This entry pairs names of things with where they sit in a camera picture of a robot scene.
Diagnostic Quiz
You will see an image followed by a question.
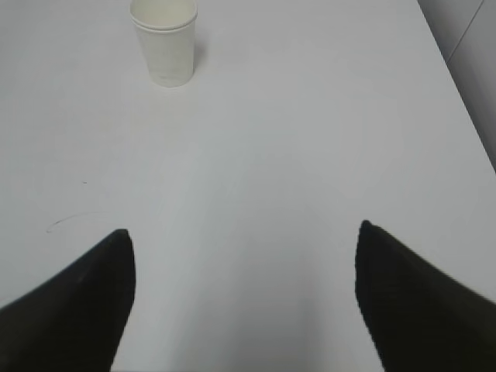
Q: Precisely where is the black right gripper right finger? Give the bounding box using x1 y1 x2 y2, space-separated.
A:
355 221 495 371

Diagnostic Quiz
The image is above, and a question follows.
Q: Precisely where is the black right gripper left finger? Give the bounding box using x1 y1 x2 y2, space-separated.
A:
1 229 136 371

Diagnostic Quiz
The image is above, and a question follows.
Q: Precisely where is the white paper cup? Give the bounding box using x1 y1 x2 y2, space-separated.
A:
129 0 198 88

